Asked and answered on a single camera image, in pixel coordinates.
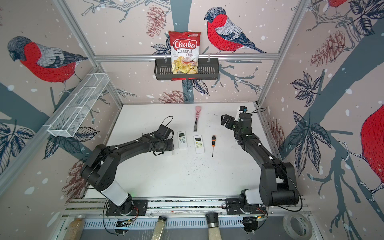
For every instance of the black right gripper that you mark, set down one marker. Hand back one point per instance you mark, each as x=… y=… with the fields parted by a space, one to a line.
x=225 y=119

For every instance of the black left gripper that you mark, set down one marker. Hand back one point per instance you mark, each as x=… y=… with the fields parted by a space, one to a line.
x=171 y=146

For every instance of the white remote control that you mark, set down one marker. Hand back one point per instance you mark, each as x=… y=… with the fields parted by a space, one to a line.
x=199 y=146
x=182 y=140

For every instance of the orange black screwdriver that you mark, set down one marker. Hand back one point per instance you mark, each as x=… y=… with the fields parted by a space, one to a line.
x=213 y=144

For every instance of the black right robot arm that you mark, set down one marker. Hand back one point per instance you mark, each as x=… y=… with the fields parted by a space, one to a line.
x=277 y=186

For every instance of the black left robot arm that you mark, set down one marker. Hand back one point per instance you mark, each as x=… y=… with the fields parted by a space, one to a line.
x=101 y=168

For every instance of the Chuba cassava chips bag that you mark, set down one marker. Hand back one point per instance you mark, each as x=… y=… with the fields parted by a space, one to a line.
x=185 y=50

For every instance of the slim seed bottle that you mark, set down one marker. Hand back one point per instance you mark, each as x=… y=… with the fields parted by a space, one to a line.
x=159 y=229

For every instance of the black-capped grain jar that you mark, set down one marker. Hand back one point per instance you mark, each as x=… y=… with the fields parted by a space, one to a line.
x=212 y=219

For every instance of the glass jar of grains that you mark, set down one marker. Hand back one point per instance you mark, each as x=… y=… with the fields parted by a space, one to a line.
x=75 y=228

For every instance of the clear tape roll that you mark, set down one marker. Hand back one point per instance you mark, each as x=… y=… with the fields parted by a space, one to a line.
x=297 y=226

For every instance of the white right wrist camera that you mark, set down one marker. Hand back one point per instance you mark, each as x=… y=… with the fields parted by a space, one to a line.
x=241 y=110

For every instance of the black wall basket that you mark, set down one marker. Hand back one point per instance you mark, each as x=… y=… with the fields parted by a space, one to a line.
x=208 y=69

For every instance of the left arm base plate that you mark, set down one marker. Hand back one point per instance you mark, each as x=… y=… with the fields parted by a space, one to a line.
x=131 y=208

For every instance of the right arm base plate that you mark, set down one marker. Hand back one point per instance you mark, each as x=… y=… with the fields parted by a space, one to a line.
x=236 y=206

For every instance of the white wire mesh shelf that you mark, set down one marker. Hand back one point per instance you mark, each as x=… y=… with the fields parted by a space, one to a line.
x=81 y=102

